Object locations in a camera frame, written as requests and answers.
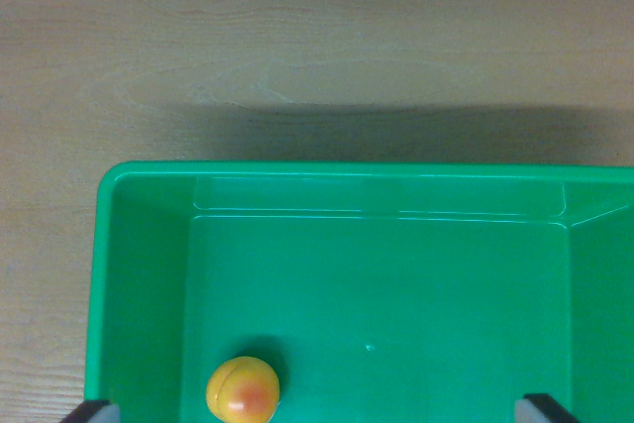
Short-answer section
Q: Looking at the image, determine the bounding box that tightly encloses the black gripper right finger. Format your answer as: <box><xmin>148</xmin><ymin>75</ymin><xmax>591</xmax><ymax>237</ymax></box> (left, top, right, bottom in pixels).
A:
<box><xmin>513</xmin><ymin>392</ymin><xmax>581</xmax><ymax>423</ymax></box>

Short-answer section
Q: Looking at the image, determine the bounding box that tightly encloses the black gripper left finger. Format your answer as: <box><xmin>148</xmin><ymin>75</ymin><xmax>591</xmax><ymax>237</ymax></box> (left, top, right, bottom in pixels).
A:
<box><xmin>59</xmin><ymin>398</ymin><xmax>122</xmax><ymax>423</ymax></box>

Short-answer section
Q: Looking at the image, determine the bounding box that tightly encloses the yellow orange toy peach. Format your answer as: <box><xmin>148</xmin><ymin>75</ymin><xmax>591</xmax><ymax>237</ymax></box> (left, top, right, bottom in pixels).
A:
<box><xmin>205</xmin><ymin>356</ymin><xmax>281</xmax><ymax>423</ymax></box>

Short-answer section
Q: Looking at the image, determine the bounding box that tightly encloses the green plastic bin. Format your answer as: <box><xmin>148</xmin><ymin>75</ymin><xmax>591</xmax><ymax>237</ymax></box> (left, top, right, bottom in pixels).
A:
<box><xmin>83</xmin><ymin>160</ymin><xmax>634</xmax><ymax>423</ymax></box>

